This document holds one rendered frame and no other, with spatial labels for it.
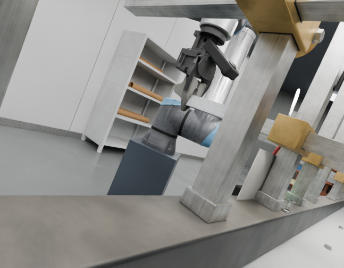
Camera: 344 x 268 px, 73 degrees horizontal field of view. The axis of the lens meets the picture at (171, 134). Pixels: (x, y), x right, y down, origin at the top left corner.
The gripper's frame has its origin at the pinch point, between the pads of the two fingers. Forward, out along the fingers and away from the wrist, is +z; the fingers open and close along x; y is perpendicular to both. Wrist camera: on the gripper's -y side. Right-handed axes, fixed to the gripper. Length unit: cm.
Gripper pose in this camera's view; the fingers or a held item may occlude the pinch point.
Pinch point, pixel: (186, 107)
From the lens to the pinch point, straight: 61.0
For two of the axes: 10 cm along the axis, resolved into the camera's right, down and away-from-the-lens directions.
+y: -6.6, -3.8, 6.5
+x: -6.3, -2.0, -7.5
